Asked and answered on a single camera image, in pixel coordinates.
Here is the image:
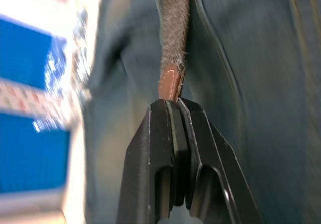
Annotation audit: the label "brown braided belt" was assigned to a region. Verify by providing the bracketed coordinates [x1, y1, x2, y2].
[157, 0, 191, 102]

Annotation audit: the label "white letter sticker strip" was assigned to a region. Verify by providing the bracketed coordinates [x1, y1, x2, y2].
[0, 78, 52, 116]

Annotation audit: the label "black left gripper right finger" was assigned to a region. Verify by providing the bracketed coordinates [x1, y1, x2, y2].
[177, 98, 263, 224]

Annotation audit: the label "blue plastic grid tray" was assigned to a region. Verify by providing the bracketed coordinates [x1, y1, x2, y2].
[0, 13, 71, 195]

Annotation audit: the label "blue denim shorts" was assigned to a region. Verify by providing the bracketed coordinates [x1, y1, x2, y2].
[82, 0, 321, 224]

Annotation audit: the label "clear bag of plastic parts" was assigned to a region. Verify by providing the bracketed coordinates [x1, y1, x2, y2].
[32, 8, 91, 132]

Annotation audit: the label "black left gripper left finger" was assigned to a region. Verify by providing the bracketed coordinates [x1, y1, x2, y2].
[116, 99, 189, 224]

